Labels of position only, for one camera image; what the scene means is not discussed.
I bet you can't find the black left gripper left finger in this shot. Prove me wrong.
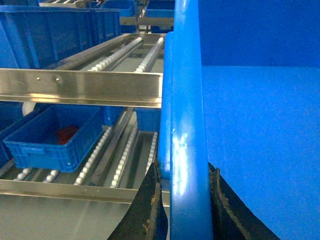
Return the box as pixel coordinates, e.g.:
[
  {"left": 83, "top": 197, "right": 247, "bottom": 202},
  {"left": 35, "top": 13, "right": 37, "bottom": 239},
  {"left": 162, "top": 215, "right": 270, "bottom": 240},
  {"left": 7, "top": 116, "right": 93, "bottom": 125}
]
[{"left": 108, "top": 160, "right": 169, "bottom": 240}]

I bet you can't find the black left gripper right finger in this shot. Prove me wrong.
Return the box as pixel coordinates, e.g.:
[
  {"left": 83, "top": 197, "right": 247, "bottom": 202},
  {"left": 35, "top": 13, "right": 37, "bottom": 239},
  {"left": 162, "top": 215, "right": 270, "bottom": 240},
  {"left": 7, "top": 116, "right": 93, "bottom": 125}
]
[{"left": 208, "top": 163, "right": 279, "bottom": 240}]

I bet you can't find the large blue plastic crate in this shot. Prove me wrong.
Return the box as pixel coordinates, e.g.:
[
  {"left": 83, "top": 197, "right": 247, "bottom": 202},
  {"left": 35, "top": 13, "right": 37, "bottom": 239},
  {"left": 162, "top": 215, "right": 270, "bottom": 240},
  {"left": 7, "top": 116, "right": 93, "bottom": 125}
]
[{"left": 158, "top": 0, "right": 320, "bottom": 240}]

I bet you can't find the dark blue crate upper shelf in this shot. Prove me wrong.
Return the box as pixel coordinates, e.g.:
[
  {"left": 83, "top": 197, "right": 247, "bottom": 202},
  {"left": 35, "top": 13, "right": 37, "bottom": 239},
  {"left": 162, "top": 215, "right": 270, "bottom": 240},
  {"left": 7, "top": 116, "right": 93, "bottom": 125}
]
[{"left": 0, "top": 5, "right": 121, "bottom": 69}]

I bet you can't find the red item in crate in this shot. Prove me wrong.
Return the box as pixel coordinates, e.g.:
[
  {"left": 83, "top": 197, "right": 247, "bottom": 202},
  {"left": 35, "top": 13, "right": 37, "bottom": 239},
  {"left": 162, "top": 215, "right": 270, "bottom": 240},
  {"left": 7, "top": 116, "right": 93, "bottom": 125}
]
[{"left": 55, "top": 125, "right": 79, "bottom": 145}]

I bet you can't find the blue crate with red item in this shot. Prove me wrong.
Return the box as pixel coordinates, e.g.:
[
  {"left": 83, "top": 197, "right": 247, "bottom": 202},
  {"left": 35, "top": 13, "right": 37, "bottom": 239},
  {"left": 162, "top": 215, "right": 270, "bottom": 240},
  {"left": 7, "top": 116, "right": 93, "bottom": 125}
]
[{"left": 3, "top": 104, "right": 103, "bottom": 173}]

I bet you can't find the metal roller flow rack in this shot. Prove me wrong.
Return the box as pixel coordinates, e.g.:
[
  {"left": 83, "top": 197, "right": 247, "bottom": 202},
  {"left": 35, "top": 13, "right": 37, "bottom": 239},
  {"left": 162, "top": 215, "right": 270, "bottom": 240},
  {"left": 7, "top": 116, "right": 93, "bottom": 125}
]
[{"left": 0, "top": 33, "right": 166, "bottom": 204}]

